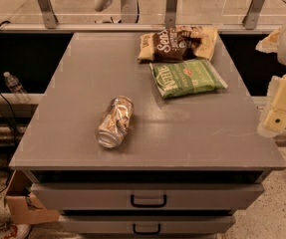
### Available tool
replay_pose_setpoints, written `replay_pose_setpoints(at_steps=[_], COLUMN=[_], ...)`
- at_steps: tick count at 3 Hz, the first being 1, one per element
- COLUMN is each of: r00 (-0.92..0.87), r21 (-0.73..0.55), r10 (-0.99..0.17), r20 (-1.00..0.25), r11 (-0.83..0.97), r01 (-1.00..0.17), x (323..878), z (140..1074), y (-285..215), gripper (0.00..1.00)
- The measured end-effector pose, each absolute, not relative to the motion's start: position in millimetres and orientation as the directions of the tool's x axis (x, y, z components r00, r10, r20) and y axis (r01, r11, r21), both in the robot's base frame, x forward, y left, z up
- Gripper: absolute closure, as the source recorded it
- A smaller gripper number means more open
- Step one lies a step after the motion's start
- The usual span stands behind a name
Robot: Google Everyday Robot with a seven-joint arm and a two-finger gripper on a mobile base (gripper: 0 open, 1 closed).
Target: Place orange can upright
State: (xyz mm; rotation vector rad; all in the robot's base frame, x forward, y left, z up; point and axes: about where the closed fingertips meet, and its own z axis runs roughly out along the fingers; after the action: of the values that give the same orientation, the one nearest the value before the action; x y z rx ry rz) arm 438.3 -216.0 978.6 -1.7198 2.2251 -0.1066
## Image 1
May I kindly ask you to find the right metal bracket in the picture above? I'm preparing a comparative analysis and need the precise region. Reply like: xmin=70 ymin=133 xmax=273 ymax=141
xmin=242 ymin=0 xmax=265 ymax=30

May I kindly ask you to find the grey drawer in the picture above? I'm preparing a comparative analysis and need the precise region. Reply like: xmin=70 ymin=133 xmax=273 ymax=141
xmin=59 ymin=216 xmax=235 ymax=236
xmin=32 ymin=183 xmax=264 ymax=210

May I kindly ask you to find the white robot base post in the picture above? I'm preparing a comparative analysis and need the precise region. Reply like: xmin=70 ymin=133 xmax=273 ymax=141
xmin=94 ymin=0 xmax=140 ymax=24

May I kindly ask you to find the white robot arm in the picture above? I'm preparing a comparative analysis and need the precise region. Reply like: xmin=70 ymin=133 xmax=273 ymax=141
xmin=256 ymin=22 xmax=286 ymax=137

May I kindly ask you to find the cardboard box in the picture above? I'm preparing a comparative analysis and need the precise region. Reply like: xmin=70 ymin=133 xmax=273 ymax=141
xmin=5 ymin=171 xmax=59 ymax=225

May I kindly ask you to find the middle metal bracket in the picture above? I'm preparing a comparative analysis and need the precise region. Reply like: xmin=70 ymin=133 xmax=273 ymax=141
xmin=164 ymin=0 xmax=178 ymax=28

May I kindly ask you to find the left metal bracket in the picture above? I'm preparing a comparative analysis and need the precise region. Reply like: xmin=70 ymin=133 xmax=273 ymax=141
xmin=37 ymin=0 xmax=58 ymax=29

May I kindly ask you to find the upper grey drawer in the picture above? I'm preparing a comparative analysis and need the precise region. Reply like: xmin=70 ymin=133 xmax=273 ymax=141
xmin=32 ymin=183 xmax=264 ymax=210

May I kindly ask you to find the lower grey drawer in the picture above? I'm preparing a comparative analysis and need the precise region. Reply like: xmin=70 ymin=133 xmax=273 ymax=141
xmin=59 ymin=216 xmax=235 ymax=236

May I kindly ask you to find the green Kettle chip bag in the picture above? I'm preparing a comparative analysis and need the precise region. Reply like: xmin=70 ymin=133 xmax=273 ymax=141
xmin=149 ymin=59 xmax=228 ymax=99

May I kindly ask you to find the clear plastic water bottle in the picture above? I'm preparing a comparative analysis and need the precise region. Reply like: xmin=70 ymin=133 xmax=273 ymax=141
xmin=3 ymin=72 xmax=30 ymax=104

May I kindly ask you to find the metal bracket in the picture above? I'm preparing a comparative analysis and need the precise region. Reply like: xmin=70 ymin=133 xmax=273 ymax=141
xmin=37 ymin=0 xmax=58 ymax=29
xmin=242 ymin=0 xmax=265 ymax=30
xmin=164 ymin=0 xmax=178 ymax=28

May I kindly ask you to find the brown chip bag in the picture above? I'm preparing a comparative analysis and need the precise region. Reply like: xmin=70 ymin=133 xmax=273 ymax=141
xmin=138 ymin=26 xmax=218 ymax=62

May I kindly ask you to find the orange soda can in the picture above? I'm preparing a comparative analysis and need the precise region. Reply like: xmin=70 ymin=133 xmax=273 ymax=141
xmin=96 ymin=96 xmax=134 ymax=148

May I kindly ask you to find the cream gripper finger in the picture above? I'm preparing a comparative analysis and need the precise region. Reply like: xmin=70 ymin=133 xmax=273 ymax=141
xmin=255 ymin=29 xmax=280 ymax=54
xmin=257 ymin=74 xmax=286 ymax=137

